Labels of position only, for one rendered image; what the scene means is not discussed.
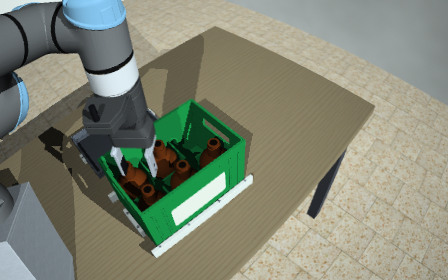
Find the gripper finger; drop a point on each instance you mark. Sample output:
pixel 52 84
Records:
pixel 120 160
pixel 151 160

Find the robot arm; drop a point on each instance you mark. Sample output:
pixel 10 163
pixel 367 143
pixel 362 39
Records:
pixel 97 30

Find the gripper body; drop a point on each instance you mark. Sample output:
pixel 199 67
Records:
pixel 110 111

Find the green plastic crate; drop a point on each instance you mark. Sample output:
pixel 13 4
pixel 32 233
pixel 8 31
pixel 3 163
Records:
pixel 184 128

